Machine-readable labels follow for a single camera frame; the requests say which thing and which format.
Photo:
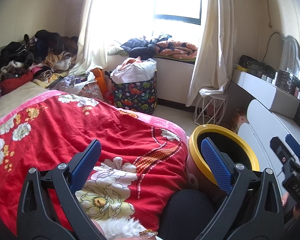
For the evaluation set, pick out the white clothes in basket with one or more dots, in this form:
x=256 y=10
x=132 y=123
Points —
x=134 y=70

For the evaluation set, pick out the yellow rim trash bin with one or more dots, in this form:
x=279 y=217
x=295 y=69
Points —
x=199 y=175

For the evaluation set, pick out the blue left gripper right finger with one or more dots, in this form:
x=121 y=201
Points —
x=220 y=165

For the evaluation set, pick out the right hand painted nails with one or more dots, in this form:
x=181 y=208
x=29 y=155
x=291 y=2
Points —
x=289 y=204

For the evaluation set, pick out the orange bag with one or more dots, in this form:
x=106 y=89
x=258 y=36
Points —
x=100 y=78

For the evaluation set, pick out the red floral blanket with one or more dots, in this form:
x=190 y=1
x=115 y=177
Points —
x=141 y=166

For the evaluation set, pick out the black window frame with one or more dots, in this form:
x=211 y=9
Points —
x=188 y=11

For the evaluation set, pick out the pile of dark clothes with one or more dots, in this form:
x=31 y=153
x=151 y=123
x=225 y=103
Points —
x=42 y=55

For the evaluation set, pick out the left cream curtain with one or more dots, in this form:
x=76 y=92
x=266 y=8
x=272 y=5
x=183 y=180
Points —
x=98 y=20

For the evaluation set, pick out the white dressing table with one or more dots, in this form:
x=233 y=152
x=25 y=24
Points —
x=280 y=103

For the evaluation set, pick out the dark blue jacket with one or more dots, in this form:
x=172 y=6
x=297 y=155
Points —
x=140 y=47

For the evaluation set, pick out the white fluffy sleeve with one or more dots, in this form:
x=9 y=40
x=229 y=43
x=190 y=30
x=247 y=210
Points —
x=116 y=228

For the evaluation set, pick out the dinosaur print laundry basket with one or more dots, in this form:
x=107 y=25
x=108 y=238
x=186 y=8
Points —
x=136 y=96

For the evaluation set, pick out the lavender white clothing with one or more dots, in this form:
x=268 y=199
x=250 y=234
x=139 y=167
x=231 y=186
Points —
x=72 y=84

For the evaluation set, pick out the black bag on dresser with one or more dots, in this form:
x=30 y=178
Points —
x=256 y=68

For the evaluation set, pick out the black trousers leg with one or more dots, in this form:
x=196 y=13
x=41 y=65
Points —
x=185 y=216

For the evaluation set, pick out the orange patterned folded quilt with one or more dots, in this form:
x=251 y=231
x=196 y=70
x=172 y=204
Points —
x=176 y=50

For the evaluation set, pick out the cosmetics organizer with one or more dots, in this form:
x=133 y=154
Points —
x=290 y=83

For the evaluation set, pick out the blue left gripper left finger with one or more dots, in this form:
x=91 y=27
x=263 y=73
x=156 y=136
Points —
x=81 y=165

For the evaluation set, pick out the white wire side table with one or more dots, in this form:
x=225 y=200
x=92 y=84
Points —
x=210 y=109

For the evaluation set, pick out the cream curtain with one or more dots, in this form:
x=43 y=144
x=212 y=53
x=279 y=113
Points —
x=213 y=66
x=98 y=20

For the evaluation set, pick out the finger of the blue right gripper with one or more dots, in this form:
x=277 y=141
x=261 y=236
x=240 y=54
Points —
x=293 y=144
x=280 y=150

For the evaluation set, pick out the vanity mirror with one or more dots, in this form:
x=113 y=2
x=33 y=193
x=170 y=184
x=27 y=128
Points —
x=290 y=58

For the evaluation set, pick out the floral pink fabric bag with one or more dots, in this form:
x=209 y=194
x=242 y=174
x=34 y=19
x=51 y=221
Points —
x=91 y=90

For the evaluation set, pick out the right cream curtain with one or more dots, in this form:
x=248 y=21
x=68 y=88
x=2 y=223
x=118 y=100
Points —
x=213 y=66

